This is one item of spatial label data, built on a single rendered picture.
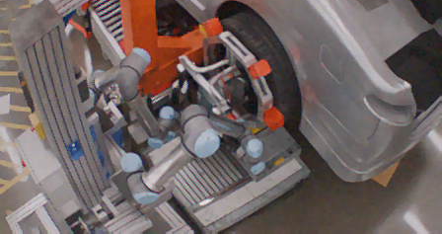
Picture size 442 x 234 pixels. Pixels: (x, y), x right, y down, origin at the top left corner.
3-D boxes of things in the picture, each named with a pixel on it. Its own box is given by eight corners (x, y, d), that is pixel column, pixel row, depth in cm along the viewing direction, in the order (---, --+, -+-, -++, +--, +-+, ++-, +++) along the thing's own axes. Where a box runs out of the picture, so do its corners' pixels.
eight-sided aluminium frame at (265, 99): (269, 139, 342) (274, 77, 298) (259, 145, 339) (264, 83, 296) (213, 76, 368) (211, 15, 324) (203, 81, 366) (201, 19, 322)
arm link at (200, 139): (137, 186, 288) (213, 117, 270) (148, 208, 279) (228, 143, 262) (121, 181, 278) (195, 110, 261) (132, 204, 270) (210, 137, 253)
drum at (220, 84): (249, 93, 335) (250, 76, 324) (216, 112, 328) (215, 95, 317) (234, 76, 342) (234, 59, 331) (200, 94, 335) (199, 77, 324)
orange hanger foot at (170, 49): (233, 48, 389) (233, 13, 361) (162, 87, 372) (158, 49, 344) (218, 34, 397) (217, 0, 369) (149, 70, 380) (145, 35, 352)
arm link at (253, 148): (240, 136, 292) (240, 149, 301) (251, 154, 286) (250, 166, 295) (256, 130, 294) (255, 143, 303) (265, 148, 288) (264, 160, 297)
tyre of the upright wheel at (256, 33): (273, -2, 306) (229, 16, 368) (239, 12, 298) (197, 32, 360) (329, 107, 315) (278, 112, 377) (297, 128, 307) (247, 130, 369)
